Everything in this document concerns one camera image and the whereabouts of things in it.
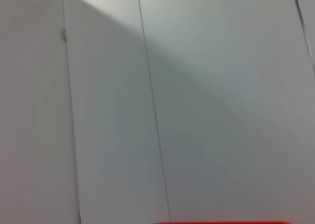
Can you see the red plastic bar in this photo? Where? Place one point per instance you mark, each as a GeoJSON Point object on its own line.
{"type": "Point", "coordinates": [221, 222]}

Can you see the small silver wall bracket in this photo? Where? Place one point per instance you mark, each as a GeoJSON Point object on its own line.
{"type": "Point", "coordinates": [64, 35]}

